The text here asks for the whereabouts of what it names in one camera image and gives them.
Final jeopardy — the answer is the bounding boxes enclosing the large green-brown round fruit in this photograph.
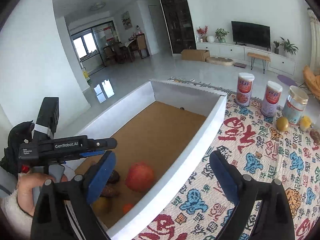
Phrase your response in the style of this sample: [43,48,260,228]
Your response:
[91,197,112,216]

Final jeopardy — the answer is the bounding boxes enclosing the purple sweet potato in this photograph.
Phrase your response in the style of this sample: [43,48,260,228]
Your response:
[107,170,120,184]
[100,185,120,198]

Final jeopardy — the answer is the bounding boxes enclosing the large red apple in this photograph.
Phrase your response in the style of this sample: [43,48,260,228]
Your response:
[125,163,155,192]

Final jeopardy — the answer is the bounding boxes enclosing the small yellow-green fruit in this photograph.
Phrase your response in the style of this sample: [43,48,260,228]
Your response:
[276,116,289,132]

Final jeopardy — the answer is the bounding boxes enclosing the person's left hand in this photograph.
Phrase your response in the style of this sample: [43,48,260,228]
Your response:
[16,171,69,217]

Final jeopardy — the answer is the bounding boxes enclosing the orange tangerine small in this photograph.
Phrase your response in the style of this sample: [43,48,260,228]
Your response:
[123,203,134,215]

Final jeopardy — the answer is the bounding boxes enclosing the patterned woven table cloth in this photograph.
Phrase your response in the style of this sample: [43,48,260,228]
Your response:
[137,91,319,239]

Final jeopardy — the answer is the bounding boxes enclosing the pile of walnuts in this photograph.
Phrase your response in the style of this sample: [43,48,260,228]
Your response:
[310,129,320,146]

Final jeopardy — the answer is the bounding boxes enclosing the small yellow cup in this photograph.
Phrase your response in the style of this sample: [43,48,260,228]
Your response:
[299,115,311,131]

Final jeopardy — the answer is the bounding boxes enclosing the clear jar gold lid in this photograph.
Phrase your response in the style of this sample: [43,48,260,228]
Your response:
[282,86,309,125]

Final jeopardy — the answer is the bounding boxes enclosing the pink white can right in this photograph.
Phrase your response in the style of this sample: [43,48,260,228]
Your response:
[261,81,283,117]

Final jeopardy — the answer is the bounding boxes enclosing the pink white can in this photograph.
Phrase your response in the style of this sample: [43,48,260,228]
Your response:
[235,73,255,107]
[261,81,283,117]

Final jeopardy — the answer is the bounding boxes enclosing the pink white can left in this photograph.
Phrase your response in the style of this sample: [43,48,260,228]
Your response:
[235,73,255,107]

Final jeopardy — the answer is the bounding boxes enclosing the white cardboard box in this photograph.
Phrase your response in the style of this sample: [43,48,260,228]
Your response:
[80,80,227,239]

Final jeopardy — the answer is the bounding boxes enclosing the orange lounge chair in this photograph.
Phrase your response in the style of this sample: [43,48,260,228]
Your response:
[303,65,320,100]

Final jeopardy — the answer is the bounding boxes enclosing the white tv cabinet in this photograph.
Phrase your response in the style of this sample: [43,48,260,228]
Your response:
[196,42,296,76]

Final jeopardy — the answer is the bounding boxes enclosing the small wooden bench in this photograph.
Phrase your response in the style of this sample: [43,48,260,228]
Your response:
[247,52,271,74]

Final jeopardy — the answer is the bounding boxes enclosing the potted green plant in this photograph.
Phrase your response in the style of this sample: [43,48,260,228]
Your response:
[280,37,299,57]

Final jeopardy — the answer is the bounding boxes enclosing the brown cardboard box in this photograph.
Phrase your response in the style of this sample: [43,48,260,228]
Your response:
[181,49,210,62]

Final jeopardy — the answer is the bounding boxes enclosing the black television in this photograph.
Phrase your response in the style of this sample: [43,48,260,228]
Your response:
[231,21,271,49]

